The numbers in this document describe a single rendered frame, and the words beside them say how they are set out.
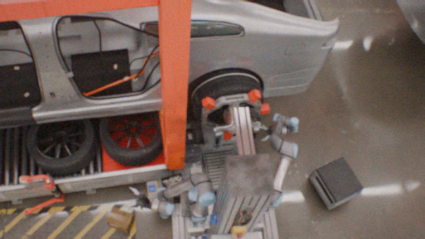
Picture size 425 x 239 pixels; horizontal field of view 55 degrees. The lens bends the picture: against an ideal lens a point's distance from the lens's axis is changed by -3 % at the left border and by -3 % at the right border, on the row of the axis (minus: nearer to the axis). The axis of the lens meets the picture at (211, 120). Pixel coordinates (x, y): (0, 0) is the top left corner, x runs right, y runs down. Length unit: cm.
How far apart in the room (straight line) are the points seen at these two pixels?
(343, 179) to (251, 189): 223
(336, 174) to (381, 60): 207
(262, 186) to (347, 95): 322
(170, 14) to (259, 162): 94
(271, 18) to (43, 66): 180
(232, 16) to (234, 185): 145
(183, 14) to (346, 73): 365
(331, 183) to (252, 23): 188
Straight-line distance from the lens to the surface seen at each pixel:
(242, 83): 372
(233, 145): 452
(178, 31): 233
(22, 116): 401
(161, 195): 319
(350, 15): 631
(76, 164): 418
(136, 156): 408
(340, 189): 441
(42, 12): 223
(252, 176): 237
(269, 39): 345
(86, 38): 437
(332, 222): 464
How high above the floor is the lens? 420
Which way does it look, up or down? 60 degrees down
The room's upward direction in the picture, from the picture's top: 9 degrees clockwise
